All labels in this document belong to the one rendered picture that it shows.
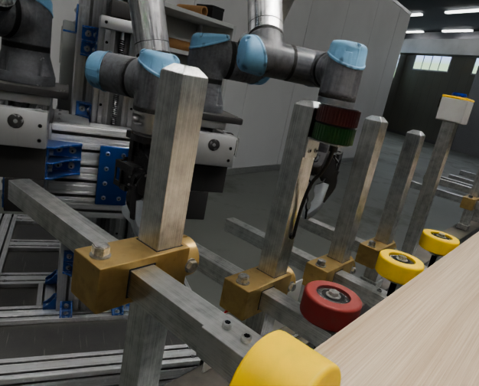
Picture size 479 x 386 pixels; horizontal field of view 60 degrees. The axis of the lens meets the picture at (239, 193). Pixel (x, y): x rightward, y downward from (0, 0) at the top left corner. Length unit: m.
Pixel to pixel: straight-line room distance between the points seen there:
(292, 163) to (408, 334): 0.28
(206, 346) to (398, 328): 0.29
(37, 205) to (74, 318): 1.10
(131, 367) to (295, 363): 0.28
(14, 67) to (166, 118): 0.84
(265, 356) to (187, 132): 0.23
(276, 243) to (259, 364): 0.36
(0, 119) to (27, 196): 0.51
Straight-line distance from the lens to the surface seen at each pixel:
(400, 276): 0.79
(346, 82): 0.85
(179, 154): 0.43
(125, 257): 0.44
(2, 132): 1.13
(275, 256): 0.67
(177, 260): 0.48
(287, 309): 0.63
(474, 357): 0.60
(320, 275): 0.84
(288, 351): 0.33
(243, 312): 0.64
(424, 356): 0.56
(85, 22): 1.42
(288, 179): 0.63
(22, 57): 1.24
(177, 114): 0.42
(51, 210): 0.58
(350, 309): 0.58
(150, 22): 0.96
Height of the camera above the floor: 1.17
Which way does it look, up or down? 16 degrees down
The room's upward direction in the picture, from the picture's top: 11 degrees clockwise
